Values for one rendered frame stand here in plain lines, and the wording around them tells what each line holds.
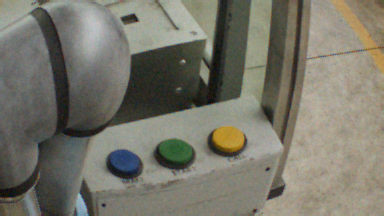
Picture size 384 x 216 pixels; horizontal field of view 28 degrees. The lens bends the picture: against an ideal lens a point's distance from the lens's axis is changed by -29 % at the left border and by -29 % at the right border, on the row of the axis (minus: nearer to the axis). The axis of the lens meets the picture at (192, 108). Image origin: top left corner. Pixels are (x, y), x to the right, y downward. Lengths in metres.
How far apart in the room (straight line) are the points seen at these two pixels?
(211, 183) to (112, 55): 0.59
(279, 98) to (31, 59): 0.69
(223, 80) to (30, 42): 0.76
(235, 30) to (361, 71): 1.61
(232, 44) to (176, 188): 0.22
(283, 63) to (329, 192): 1.25
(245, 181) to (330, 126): 1.38
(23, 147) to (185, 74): 0.81
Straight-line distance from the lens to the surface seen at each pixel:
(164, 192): 1.26
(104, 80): 0.71
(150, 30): 1.45
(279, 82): 1.29
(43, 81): 0.67
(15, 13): 1.45
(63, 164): 0.87
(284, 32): 1.23
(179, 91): 1.49
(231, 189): 1.31
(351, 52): 2.99
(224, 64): 1.38
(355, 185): 2.52
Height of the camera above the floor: 1.81
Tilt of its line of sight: 43 degrees down
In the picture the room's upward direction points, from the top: 7 degrees clockwise
